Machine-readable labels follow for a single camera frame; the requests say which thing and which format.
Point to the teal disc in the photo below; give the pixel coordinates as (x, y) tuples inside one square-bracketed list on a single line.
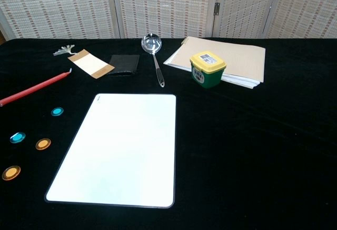
[(17, 137), (57, 111)]

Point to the orange disc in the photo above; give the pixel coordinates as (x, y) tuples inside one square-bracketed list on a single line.
[(43, 144), (11, 172)]

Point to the white magnetic board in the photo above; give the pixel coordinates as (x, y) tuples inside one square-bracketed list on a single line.
[(118, 148)]

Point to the green tub yellow lid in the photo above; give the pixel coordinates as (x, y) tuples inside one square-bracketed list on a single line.
[(208, 77)]

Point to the black square pad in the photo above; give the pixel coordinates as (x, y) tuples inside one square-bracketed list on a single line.
[(123, 64)]

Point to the metal ladle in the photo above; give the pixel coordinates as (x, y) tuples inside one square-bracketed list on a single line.
[(151, 43)]

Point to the black tablecloth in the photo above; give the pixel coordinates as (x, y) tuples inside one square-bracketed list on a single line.
[(237, 148)]

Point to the beige spiral notebook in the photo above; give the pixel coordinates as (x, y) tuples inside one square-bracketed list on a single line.
[(237, 56)]

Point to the paper bookmark with tassel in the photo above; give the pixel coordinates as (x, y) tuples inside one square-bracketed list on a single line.
[(89, 62)]

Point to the woven folding screen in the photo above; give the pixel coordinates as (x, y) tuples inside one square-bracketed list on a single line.
[(163, 3)]

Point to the metal screen hinge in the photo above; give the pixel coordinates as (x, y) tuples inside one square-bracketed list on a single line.
[(216, 8)]

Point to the red candle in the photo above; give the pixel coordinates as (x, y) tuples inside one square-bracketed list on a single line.
[(34, 88)]

